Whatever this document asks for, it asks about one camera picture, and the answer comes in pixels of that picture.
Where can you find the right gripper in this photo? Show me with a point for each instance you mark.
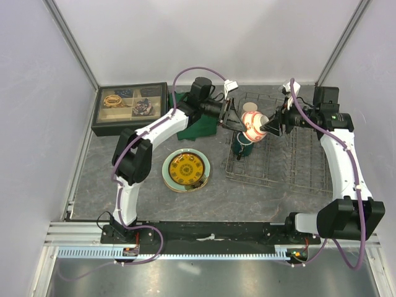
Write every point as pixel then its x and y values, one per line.
pixel 283 116

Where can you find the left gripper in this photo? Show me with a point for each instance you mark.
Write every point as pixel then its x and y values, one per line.
pixel 229 117

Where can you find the white orange patterned bowl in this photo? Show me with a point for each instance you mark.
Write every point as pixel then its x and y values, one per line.
pixel 253 121

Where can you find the yellow small plate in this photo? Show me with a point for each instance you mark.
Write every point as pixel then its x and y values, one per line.
pixel 186 168

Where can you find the light green flower plate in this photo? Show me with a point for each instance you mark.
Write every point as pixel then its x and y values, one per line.
pixel 166 163

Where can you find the beige bird pattern plate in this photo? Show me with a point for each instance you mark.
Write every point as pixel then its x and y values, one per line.
pixel 181 188

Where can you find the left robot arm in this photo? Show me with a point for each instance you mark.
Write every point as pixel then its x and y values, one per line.
pixel 132 159

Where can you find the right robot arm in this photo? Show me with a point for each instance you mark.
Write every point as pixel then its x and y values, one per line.
pixel 353 214

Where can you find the beige ceramic cup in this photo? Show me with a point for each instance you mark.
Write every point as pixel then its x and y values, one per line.
pixel 249 106

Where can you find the dark green mug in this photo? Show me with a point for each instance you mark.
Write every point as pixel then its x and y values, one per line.
pixel 242 146

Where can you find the green folded t-shirt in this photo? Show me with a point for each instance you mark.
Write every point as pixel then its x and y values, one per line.
pixel 201 126

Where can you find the black compartment box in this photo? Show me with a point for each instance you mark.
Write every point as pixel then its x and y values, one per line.
pixel 113 107

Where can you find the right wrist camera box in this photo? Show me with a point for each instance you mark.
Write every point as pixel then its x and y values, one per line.
pixel 290 90

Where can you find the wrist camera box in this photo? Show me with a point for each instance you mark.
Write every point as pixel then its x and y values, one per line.
pixel 229 86
pixel 290 90

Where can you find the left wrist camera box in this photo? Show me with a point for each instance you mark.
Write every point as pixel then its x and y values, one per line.
pixel 229 86

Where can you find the grey wire dish rack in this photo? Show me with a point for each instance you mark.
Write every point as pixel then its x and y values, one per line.
pixel 294 161

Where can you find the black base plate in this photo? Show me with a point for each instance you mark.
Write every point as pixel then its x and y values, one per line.
pixel 207 238

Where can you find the blue white cable duct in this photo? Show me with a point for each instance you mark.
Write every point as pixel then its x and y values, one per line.
pixel 121 253

